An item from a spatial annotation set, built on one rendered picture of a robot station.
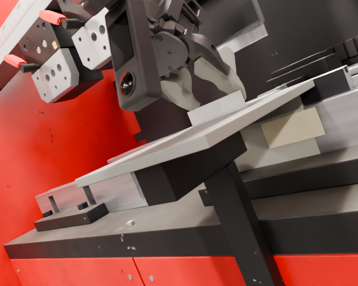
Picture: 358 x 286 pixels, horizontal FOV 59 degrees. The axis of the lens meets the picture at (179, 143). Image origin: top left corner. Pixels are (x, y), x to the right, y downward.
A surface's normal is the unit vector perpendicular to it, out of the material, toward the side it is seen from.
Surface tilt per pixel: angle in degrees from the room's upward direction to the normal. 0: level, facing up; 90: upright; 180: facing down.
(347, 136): 90
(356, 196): 0
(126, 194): 90
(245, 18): 90
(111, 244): 90
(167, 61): 130
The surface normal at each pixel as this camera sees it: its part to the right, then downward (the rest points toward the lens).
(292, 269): -0.59, 0.29
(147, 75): 0.67, -0.29
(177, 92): -0.21, 0.82
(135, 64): -0.72, 0.00
